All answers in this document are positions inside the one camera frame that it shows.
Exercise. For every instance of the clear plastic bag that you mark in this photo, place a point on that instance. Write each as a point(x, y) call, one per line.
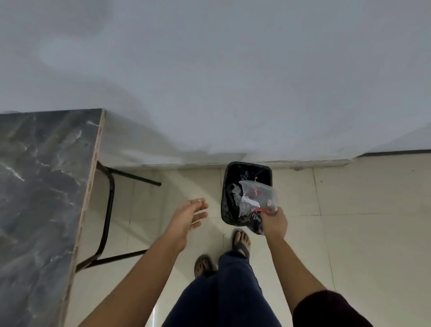
point(257, 197)

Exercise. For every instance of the black trash bin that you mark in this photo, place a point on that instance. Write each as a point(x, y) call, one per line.
point(232, 175)

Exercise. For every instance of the person's right fingers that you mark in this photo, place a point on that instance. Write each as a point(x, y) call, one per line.
point(271, 214)

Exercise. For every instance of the person's left thumb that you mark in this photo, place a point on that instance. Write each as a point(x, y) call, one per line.
point(196, 226)

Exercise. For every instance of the person's black sleeve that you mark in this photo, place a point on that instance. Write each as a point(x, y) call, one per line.
point(328, 311)

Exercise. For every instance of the person's right hand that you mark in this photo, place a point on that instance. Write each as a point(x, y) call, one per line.
point(276, 225)

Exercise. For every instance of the person's right sandal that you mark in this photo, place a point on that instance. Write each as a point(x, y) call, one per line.
point(241, 244)

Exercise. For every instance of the person's left sandal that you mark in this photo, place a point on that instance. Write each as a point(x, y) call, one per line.
point(203, 266)

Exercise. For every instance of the person's sandal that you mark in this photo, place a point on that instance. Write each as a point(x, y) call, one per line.
point(203, 266)
point(241, 244)

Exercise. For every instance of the person's right forearm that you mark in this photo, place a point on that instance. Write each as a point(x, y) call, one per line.
point(291, 269)

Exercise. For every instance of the person's navy trousers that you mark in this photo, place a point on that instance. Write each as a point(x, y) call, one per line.
point(224, 296)

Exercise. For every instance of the black printed bin liner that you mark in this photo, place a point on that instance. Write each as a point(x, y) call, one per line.
point(231, 202)

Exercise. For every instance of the black metal table frame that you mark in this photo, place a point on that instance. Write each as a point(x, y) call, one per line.
point(109, 205)

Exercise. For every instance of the person's left forearm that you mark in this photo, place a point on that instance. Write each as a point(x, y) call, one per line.
point(134, 286)

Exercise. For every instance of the person's left hand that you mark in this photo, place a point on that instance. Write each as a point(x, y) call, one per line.
point(183, 220)

